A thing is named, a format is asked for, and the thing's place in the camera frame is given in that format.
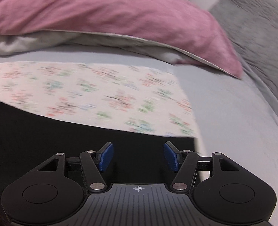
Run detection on black pants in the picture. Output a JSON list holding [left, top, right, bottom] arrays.
[[0, 96, 196, 209]]

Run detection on grey blanket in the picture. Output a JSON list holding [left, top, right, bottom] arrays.
[[209, 0, 278, 132]]

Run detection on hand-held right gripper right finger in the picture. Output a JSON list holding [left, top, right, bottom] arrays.
[[164, 141, 240, 192]]

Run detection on pink duvet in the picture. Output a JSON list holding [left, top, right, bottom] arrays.
[[0, 0, 243, 79]]

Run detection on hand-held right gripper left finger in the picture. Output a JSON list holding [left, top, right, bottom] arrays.
[[38, 142, 114, 192]]

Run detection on floral print cloth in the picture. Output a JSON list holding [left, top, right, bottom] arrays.
[[0, 61, 197, 138]]

